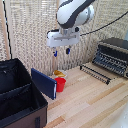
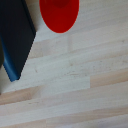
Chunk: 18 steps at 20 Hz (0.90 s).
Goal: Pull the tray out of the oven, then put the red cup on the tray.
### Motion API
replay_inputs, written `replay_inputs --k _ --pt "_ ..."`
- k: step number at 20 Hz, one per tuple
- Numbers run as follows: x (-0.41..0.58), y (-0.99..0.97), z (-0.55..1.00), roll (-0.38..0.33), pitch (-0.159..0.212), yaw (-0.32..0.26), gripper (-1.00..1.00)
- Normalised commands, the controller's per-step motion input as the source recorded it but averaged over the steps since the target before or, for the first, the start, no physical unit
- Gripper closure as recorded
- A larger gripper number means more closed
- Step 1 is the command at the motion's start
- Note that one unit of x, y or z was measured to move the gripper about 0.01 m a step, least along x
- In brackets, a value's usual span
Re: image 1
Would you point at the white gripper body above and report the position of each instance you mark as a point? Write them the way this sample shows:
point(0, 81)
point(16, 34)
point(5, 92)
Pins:
point(63, 38)

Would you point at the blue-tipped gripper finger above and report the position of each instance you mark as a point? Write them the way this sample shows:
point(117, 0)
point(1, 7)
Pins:
point(55, 52)
point(68, 51)

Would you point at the red plastic cup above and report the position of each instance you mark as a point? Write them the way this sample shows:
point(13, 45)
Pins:
point(60, 84)

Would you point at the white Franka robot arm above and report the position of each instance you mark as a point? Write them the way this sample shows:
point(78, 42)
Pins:
point(71, 13)

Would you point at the yellow food piece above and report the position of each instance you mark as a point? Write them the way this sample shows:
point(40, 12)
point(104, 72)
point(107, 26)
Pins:
point(58, 73)

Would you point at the white bowl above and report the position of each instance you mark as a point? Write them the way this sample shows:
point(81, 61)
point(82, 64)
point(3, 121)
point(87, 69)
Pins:
point(64, 74)

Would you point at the woven folding screen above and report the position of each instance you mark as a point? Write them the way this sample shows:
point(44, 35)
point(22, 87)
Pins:
point(30, 33)

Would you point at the black vertical pole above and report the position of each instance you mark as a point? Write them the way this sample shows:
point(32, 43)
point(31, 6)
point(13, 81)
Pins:
point(6, 30)

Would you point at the black fabric storage box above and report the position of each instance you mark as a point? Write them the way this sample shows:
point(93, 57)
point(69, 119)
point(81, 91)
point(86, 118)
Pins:
point(20, 96)

